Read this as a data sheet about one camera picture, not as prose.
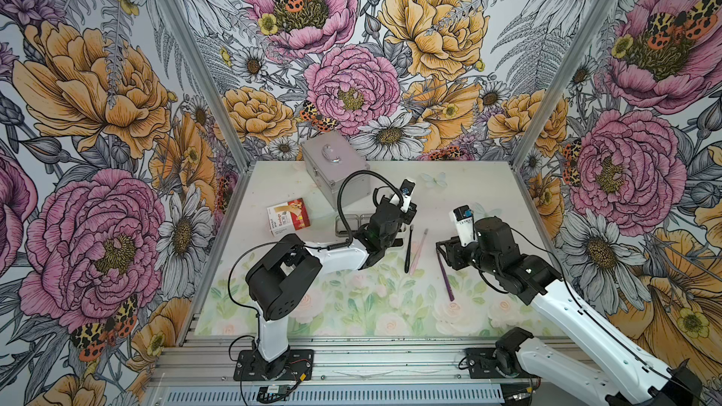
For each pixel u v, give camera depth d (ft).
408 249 3.17
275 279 1.62
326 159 3.35
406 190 2.34
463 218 2.19
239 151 3.90
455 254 2.20
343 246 2.01
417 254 3.10
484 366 2.40
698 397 1.29
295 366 2.43
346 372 2.43
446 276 2.94
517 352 2.06
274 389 2.31
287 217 3.27
